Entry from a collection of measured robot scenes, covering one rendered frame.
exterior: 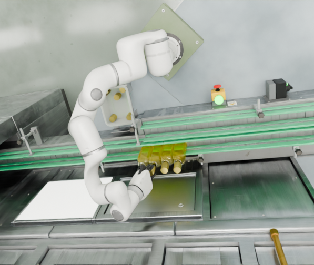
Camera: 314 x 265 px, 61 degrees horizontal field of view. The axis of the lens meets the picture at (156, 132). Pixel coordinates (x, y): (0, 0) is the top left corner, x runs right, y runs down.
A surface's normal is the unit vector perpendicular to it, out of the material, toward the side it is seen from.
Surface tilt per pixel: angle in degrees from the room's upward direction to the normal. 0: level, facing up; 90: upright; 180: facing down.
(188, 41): 1
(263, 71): 0
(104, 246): 0
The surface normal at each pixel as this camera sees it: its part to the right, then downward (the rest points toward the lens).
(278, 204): -0.18, -0.90
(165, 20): -0.15, 0.44
